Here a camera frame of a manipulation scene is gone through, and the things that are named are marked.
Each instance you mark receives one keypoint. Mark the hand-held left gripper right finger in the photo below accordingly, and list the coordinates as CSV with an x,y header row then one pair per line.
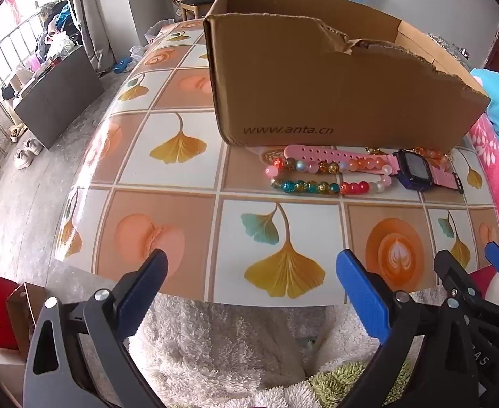
x,y
360,289

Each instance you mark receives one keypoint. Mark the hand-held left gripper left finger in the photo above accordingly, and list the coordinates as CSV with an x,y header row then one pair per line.
x,y
143,289

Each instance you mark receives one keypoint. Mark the brown cardboard box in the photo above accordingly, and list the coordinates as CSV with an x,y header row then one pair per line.
x,y
317,93

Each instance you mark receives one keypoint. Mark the leaf print tablecloth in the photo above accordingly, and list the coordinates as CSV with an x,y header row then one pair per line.
x,y
181,229

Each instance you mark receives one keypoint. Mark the green fluffy cloth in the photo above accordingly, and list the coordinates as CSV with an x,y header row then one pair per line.
x,y
338,382

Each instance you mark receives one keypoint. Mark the brown paper bag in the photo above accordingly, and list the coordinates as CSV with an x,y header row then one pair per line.
x,y
24,306

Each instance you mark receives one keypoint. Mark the red paper bag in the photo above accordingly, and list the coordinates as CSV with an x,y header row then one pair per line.
x,y
0,306

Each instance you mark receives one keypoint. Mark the white sneaker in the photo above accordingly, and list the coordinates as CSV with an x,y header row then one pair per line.
x,y
21,160
30,146

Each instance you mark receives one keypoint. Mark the beige sandals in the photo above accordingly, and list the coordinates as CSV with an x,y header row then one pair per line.
x,y
17,131

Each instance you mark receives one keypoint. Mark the grey cabinet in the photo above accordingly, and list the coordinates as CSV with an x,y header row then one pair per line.
x,y
58,97

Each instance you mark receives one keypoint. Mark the grey green patterned cloth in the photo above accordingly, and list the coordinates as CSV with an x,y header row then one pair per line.
x,y
449,44

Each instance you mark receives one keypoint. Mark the pile of clothes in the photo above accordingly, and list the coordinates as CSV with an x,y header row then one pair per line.
x,y
62,21

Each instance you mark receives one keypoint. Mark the metal window railing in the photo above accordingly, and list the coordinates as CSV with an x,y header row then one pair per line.
x,y
9,38

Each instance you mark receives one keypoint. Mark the grey curtain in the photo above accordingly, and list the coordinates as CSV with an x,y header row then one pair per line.
x,y
92,8

